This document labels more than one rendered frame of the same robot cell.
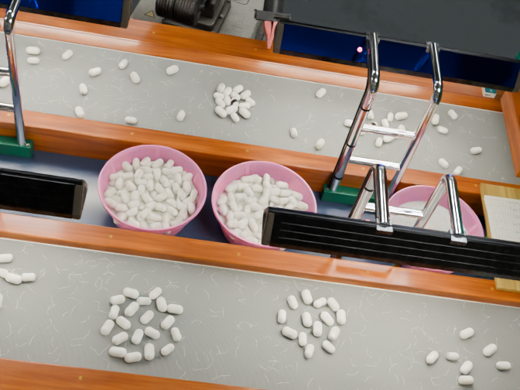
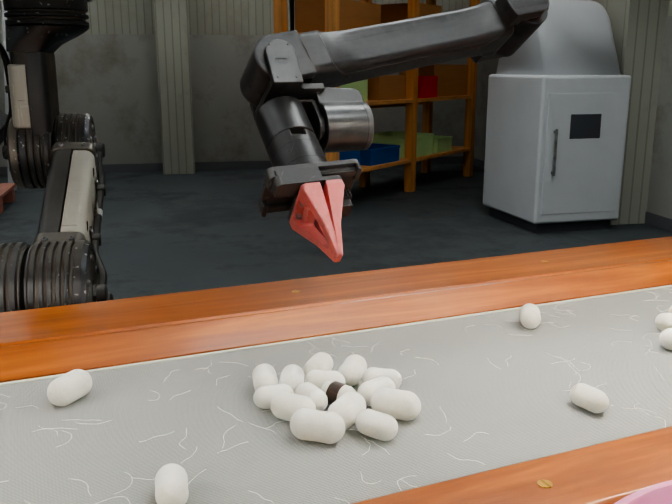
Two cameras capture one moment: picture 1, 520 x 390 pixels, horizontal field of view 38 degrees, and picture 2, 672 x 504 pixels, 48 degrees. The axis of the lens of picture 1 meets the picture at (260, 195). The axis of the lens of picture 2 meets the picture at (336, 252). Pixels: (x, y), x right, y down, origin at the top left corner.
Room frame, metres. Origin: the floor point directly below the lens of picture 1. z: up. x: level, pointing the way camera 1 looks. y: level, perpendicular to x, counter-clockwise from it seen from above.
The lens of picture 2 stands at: (0.99, 0.26, 0.99)
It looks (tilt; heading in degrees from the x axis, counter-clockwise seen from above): 14 degrees down; 346
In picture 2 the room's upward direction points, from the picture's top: straight up
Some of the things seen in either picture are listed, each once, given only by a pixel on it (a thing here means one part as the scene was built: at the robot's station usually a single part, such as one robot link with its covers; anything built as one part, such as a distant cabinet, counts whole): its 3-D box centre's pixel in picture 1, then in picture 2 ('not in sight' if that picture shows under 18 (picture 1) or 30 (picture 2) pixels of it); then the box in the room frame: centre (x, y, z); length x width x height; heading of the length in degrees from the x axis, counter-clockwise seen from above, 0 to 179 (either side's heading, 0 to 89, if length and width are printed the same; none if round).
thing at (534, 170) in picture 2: not in sight; (554, 114); (5.40, -2.27, 0.70); 0.79 x 0.64 x 1.40; 177
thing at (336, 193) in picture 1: (378, 124); not in sight; (1.41, -0.25, 0.90); 0.20 x 0.19 x 0.45; 99
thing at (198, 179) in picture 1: (152, 196); not in sight; (1.13, 0.26, 0.72); 0.27 x 0.27 x 0.10
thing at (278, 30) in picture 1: (400, 52); not in sight; (1.49, -0.24, 1.08); 0.62 x 0.08 x 0.07; 99
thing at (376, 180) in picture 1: (387, 254); not in sight; (1.02, -0.31, 0.90); 0.20 x 0.19 x 0.45; 99
